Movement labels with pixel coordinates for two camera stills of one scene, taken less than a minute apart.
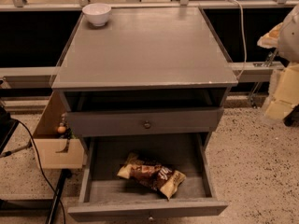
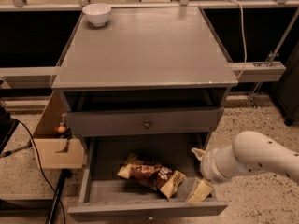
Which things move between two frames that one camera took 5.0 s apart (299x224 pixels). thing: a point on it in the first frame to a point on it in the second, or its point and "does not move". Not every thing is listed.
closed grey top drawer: [137, 121] does not move
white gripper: [290, 38] to [207, 167]
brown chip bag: [157, 176] does not move
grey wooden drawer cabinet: [148, 73] does not move
